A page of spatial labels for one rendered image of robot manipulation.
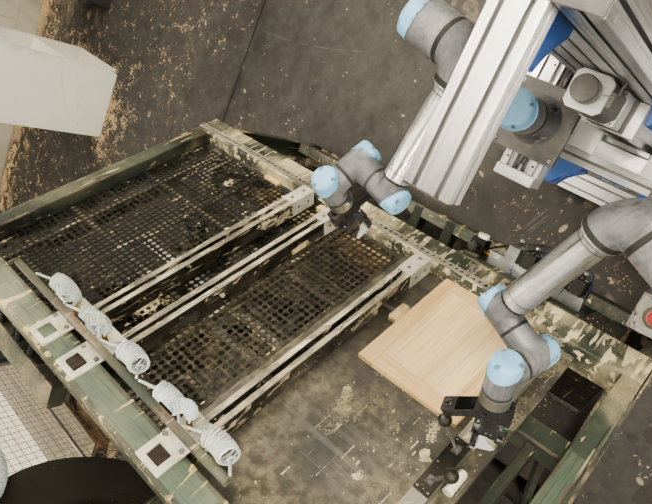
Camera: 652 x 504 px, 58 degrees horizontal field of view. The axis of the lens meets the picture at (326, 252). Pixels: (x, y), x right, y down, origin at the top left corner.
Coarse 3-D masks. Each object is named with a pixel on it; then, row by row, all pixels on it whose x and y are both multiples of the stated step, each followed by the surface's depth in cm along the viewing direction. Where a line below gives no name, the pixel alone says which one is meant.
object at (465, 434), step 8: (552, 336) 190; (560, 344) 188; (536, 376) 183; (528, 384) 179; (520, 392) 175; (512, 400) 172; (472, 424) 166; (464, 432) 164; (464, 440) 162; (464, 456) 158; (440, 488) 155; (408, 496) 150; (416, 496) 150; (424, 496) 150; (432, 496) 152
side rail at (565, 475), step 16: (624, 384) 175; (640, 384) 175; (608, 400) 171; (624, 400) 171; (592, 416) 167; (608, 416) 167; (592, 432) 163; (608, 432) 163; (576, 448) 159; (592, 448) 159; (560, 464) 156; (576, 464) 156; (560, 480) 152; (576, 480) 153; (544, 496) 149; (560, 496) 149
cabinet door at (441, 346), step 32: (448, 288) 210; (416, 320) 198; (448, 320) 199; (480, 320) 199; (384, 352) 188; (416, 352) 188; (448, 352) 188; (480, 352) 188; (416, 384) 179; (448, 384) 179; (480, 384) 179
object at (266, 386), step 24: (408, 264) 211; (384, 288) 203; (408, 288) 211; (360, 312) 194; (312, 336) 186; (336, 336) 187; (288, 360) 179; (312, 360) 183; (264, 384) 172; (288, 384) 178; (168, 408) 147; (192, 408) 151; (216, 408) 165; (240, 408) 166; (168, 432) 156; (192, 432) 156; (144, 456) 150; (192, 456) 158
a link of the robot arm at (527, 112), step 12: (516, 96) 159; (528, 96) 158; (516, 108) 160; (528, 108) 158; (540, 108) 163; (504, 120) 162; (516, 120) 160; (528, 120) 160; (540, 120) 165; (516, 132) 168; (528, 132) 168
